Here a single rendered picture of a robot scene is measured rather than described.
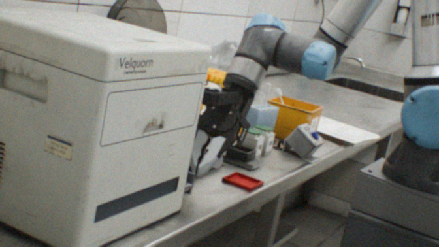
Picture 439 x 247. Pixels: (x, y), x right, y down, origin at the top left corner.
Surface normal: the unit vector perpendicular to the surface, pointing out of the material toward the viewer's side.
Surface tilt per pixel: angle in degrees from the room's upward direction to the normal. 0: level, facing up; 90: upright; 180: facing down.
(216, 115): 60
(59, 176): 90
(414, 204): 90
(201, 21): 90
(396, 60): 90
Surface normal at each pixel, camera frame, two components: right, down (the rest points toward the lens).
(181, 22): 0.86, 0.29
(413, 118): -0.39, 0.25
